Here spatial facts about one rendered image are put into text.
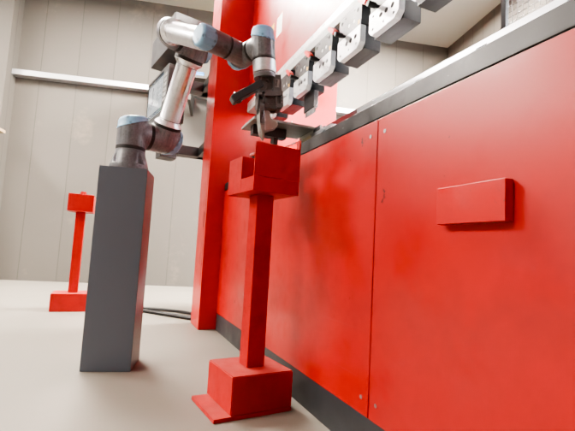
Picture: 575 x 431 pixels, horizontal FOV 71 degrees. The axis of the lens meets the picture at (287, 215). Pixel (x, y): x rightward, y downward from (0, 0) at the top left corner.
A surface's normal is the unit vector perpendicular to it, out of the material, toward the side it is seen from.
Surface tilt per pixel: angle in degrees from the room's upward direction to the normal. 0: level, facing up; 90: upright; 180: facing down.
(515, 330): 90
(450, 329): 90
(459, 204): 90
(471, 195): 90
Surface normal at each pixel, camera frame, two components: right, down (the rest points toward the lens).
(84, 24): 0.18, -0.07
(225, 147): 0.39, -0.06
